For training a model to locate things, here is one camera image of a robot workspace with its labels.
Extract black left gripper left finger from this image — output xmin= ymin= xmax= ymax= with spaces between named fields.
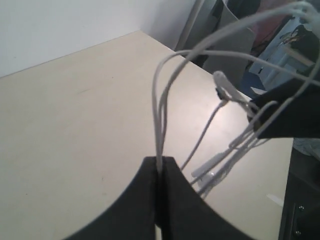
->
xmin=67 ymin=157 xmax=158 ymax=240

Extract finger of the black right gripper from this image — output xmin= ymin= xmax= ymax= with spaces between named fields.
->
xmin=250 ymin=79 xmax=320 ymax=139

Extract black equipment stand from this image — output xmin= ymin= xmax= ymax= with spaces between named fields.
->
xmin=278 ymin=148 xmax=320 ymax=240

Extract grey plastic chair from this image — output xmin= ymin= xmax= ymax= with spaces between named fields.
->
xmin=202 ymin=0 xmax=256 ymax=88

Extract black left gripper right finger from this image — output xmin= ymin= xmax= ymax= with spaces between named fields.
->
xmin=159 ymin=157 xmax=251 ymax=240

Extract white wired earphones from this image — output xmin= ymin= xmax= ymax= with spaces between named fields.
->
xmin=152 ymin=1 xmax=320 ymax=200

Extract blue side table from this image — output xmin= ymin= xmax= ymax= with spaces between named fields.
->
xmin=239 ymin=71 xmax=266 ymax=99

